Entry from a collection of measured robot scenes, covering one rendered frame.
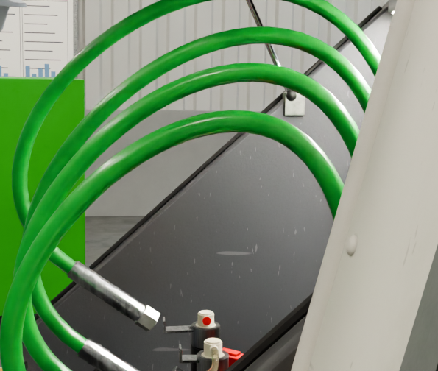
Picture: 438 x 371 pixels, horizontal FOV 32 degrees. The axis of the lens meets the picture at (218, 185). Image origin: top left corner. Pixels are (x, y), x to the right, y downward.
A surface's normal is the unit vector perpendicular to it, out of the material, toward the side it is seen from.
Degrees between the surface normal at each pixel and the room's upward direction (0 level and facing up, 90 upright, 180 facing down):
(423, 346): 76
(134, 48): 90
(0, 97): 90
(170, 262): 90
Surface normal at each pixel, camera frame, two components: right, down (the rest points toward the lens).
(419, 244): -0.96, -0.24
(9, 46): 0.15, 0.15
